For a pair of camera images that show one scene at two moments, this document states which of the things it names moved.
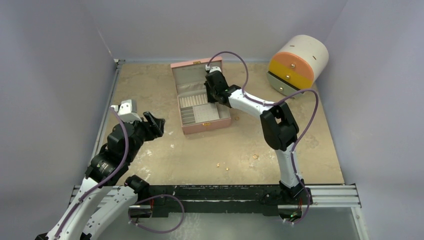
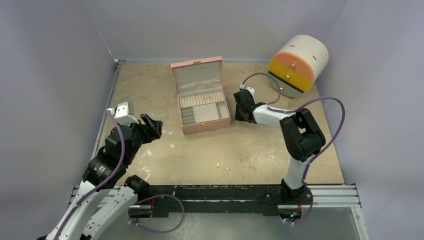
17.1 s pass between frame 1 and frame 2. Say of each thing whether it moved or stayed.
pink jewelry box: stayed
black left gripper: stayed
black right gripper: moved
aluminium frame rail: stayed
